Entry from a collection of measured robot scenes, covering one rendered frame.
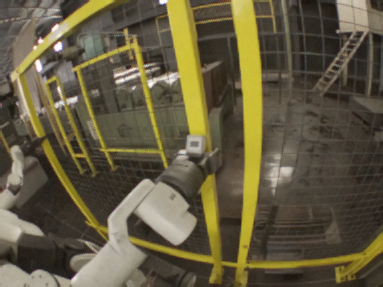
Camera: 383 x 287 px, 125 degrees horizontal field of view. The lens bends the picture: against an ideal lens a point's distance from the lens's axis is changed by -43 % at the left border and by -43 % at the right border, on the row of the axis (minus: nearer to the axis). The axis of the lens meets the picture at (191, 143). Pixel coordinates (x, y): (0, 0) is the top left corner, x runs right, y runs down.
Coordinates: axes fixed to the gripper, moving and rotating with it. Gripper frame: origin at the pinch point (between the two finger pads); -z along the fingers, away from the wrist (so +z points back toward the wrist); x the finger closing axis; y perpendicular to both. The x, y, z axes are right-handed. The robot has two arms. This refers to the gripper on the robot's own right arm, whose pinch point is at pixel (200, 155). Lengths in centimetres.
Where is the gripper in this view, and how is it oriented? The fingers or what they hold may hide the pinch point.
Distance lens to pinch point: 49.3
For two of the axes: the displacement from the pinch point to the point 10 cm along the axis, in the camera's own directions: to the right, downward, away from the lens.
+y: 1.1, 9.2, 3.7
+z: -3.6, 3.9, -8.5
